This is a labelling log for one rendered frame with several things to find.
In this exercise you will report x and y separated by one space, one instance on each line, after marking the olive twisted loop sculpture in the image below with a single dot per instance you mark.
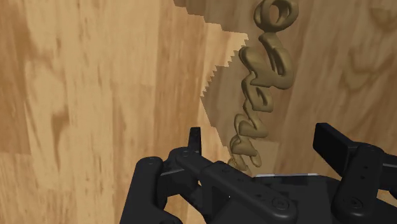
263 93

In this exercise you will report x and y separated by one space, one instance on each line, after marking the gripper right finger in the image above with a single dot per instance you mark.
356 173

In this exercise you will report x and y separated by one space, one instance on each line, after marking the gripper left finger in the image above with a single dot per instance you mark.
217 180

